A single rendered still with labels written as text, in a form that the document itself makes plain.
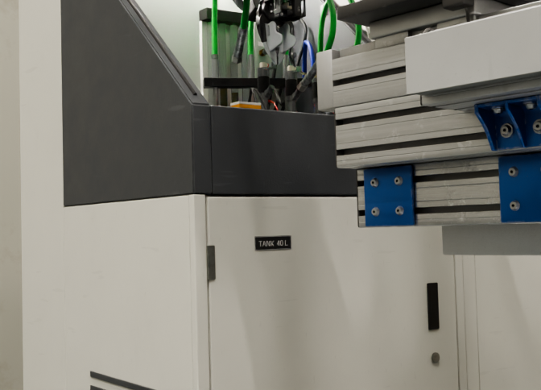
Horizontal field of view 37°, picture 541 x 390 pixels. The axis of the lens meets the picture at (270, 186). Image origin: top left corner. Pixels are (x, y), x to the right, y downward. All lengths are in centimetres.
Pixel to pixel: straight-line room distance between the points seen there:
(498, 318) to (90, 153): 100
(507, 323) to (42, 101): 124
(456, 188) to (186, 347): 59
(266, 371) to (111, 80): 67
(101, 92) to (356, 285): 67
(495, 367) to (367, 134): 94
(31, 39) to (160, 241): 82
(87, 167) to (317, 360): 65
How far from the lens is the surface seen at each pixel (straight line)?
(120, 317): 170
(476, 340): 194
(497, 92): 96
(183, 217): 146
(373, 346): 171
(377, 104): 118
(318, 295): 160
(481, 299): 195
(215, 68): 204
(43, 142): 207
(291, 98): 190
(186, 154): 146
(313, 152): 160
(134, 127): 163
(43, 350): 210
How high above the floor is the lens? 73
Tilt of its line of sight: 3 degrees up
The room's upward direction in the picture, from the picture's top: 2 degrees counter-clockwise
